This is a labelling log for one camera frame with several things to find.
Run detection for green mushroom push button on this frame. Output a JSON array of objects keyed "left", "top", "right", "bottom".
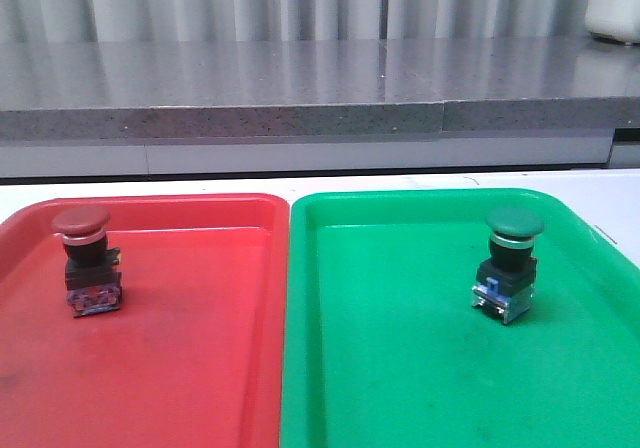
[{"left": 471, "top": 207, "right": 545, "bottom": 325}]

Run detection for red mushroom push button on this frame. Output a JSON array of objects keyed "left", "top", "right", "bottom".
[{"left": 51, "top": 205, "right": 123, "bottom": 318}]

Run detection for grey stone platform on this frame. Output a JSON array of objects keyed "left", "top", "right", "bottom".
[{"left": 1, "top": 37, "right": 639, "bottom": 144}]

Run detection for green plastic tray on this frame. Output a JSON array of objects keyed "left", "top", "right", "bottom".
[{"left": 281, "top": 189, "right": 639, "bottom": 447}]

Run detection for red plastic tray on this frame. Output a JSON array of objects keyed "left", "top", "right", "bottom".
[{"left": 1, "top": 194, "right": 289, "bottom": 447}]

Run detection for white container in background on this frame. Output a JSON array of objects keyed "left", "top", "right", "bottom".
[{"left": 585, "top": 0, "right": 639, "bottom": 44}]

